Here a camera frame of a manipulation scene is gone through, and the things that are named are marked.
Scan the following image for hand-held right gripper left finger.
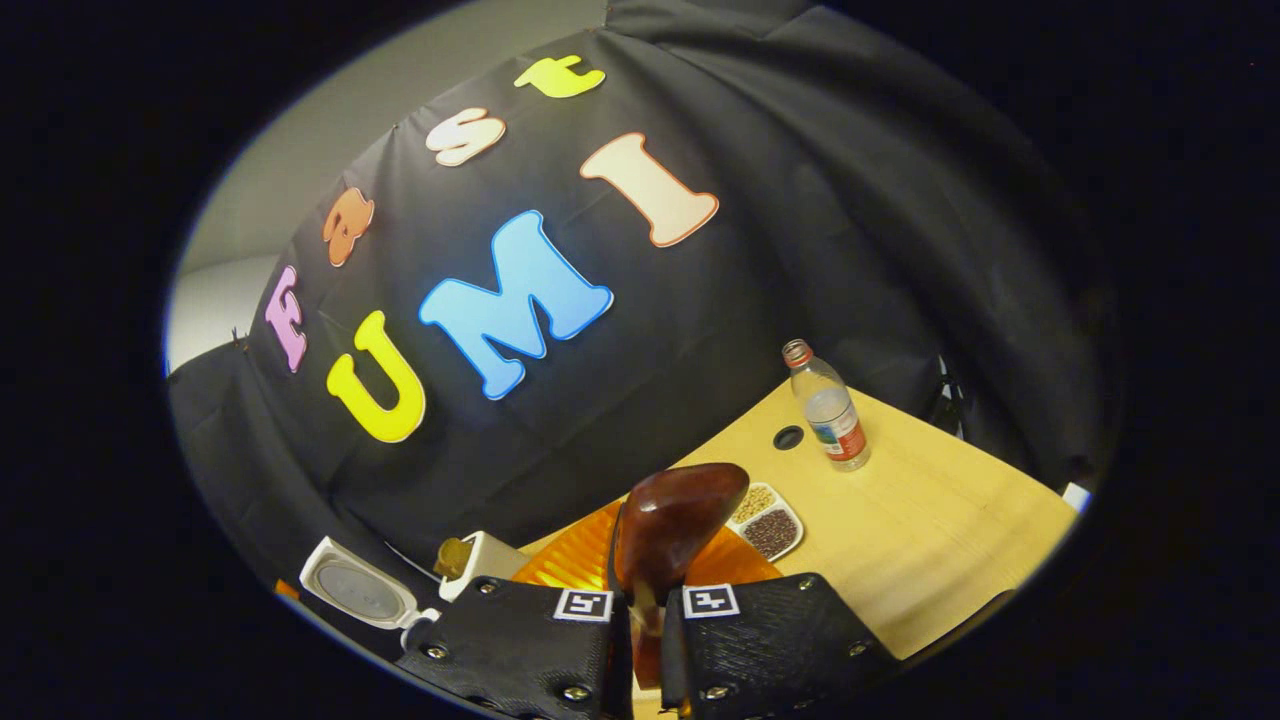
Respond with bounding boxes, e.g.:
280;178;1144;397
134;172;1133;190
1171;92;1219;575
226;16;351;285
398;500;633;720

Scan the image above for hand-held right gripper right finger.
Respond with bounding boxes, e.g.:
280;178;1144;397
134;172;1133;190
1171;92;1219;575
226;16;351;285
660;525;896;720

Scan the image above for brown wooden spoon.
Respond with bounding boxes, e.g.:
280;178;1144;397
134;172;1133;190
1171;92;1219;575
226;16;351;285
610;462;751;691

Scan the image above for white toaster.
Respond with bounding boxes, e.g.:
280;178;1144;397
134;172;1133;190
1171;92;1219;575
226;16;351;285
437;530;533;604

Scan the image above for dark red beans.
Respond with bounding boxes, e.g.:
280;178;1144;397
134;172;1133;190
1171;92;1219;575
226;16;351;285
742;507;799;559

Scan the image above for white divided dish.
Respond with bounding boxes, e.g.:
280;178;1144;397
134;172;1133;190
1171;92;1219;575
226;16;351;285
725;482;805;564

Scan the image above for clear plastic water bottle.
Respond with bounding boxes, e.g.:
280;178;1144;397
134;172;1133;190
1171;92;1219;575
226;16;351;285
781;338;872;473

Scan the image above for black backdrop cloth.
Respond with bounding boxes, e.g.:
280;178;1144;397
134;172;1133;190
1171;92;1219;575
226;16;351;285
165;0;1121;641

